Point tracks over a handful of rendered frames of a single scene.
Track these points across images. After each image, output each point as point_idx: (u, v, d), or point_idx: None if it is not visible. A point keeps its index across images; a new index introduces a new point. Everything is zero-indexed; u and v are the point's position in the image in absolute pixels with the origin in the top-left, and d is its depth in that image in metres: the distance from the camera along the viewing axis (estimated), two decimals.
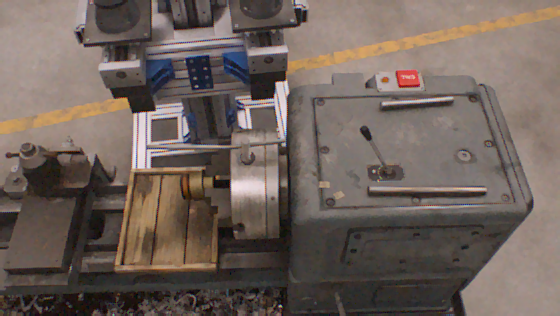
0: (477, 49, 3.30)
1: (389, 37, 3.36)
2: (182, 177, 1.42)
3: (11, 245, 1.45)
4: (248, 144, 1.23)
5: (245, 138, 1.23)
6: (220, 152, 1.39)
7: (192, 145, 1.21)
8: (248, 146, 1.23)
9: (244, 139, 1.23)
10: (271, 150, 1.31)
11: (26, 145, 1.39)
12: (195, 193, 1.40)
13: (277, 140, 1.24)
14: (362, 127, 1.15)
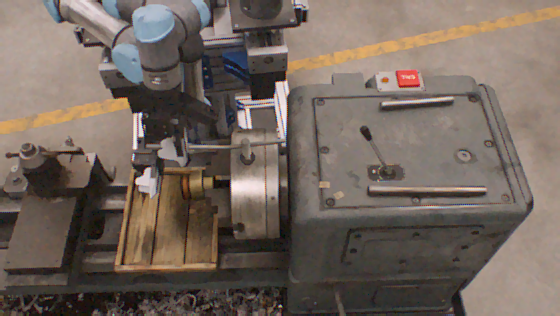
0: (477, 49, 3.30)
1: (389, 37, 3.36)
2: (182, 177, 1.42)
3: (11, 245, 1.45)
4: (248, 144, 1.23)
5: (245, 138, 1.23)
6: (220, 152, 1.39)
7: (192, 145, 1.21)
8: (248, 146, 1.23)
9: (244, 139, 1.23)
10: (271, 150, 1.31)
11: (26, 145, 1.39)
12: (195, 193, 1.40)
13: (277, 140, 1.24)
14: (362, 127, 1.15)
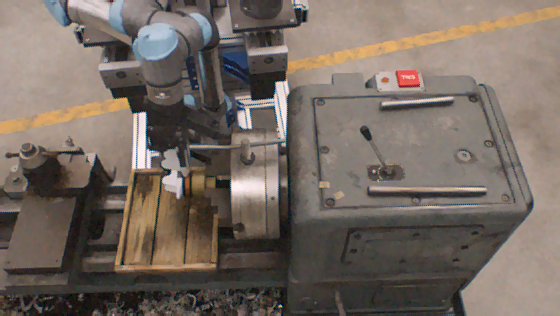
0: (477, 49, 3.30)
1: (389, 37, 3.36)
2: None
3: (11, 245, 1.45)
4: (248, 144, 1.23)
5: (245, 138, 1.23)
6: (220, 152, 1.39)
7: (192, 145, 1.21)
8: (248, 146, 1.23)
9: (244, 139, 1.23)
10: (271, 150, 1.31)
11: (26, 145, 1.39)
12: (197, 192, 1.40)
13: (277, 140, 1.24)
14: (362, 127, 1.15)
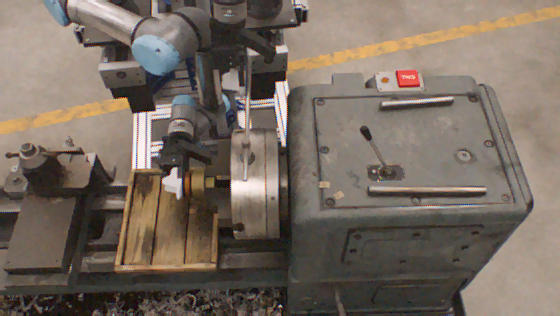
0: (477, 49, 3.30)
1: (389, 37, 3.36)
2: (184, 175, 1.42)
3: (11, 245, 1.45)
4: (242, 143, 1.23)
5: (248, 140, 1.23)
6: (220, 152, 1.39)
7: (248, 96, 1.28)
8: (242, 145, 1.24)
9: (248, 140, 1.23)
10: (271, 150, 1.31)
11: (26, 145, 1.39)
12: (196, 192, 1.40)
13: (244, 172, 1.20)
14: (362, 127, 1.15)
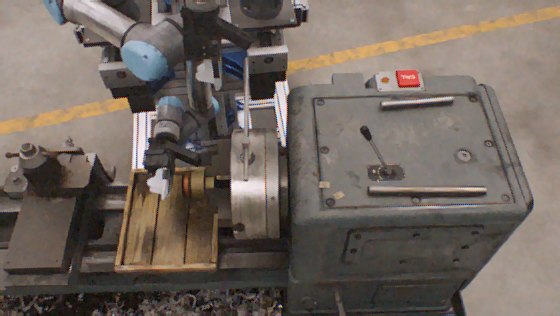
0: (477, 49, 3.30)
1: (389, 37, 3.36)
2: (184, 175, 1.42)
3: (11, 245, 1.45)
4: (242, 143, 1.23)
5: (248, 140, 1.23)
6: (220, 152, 1.39)
7: (246, 96, 1.28)
8: (242, 145, 1.24)
9: (248, 140, 1.23)
10: (271, 150, 1.31)
11: (26, 145, 1.39)
12: (196, 192, 1.40)
13: (245, 172, 1.20)
14: (362, 127, 1.15)
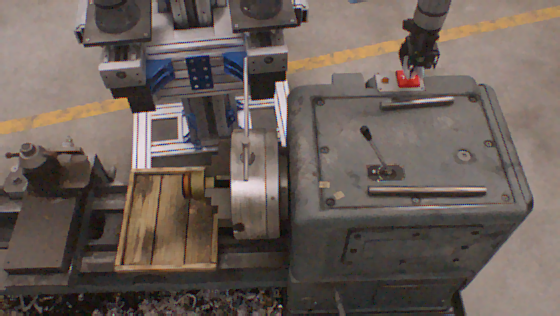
0: (477, 49, 3.30)
1: (389, 37, 3.36)
2: (184, 175, 1.42)
3: (11, 245, 1.45)
4: (242, 143, 1.23)
5: (248, 140, 1.23)
6: (220, 152, 1.39)
7: (246, 96, 1.28)
8: (242, 145, 1.24)
9: (248, 140, 1.23)
10: (271, 150, 1.31)
11: (26, 145, 1.39)
12: (196, 192, 1.40)
13: (245, 172, 1.20)
14: (362, 127, 1.15)
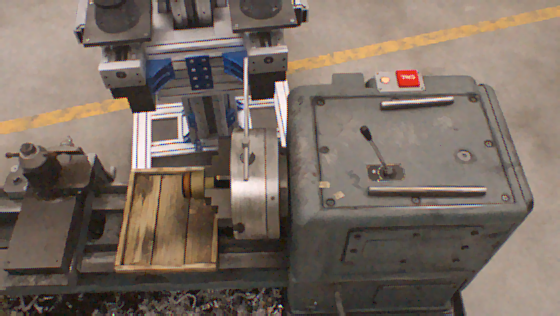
0: (477, 49, 3.30)
1: (389, 37, 3.36)
2: (184, 175, 1.42)
3: (11, 245, 1.45)
4: (242, 143, 1.23)
5: (248, 140, 1.23)
6: (220, 152, 1.39)
7: (246, 96, 1.28)
8: (242, 145, 1.24)
9: (248, 140, 1.23)
10: (271, 150, 1.31)
11: (26, 145, 1.39)
12: (196, 192, 1.40)
13: (245, 172, 1.20)
14: (362, 127, 1.15)
